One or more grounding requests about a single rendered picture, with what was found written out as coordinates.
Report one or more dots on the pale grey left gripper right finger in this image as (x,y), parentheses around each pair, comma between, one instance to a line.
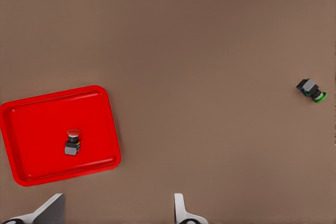
(180,208)

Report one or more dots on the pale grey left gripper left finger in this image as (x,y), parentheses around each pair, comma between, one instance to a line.
(50,211)

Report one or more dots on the red plastic tray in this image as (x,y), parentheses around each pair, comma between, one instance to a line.
(39,140)

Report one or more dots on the red push-button switch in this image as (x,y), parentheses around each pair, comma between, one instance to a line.
(72,142)

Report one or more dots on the green push-button switch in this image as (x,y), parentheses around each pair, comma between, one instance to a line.
(311,90)

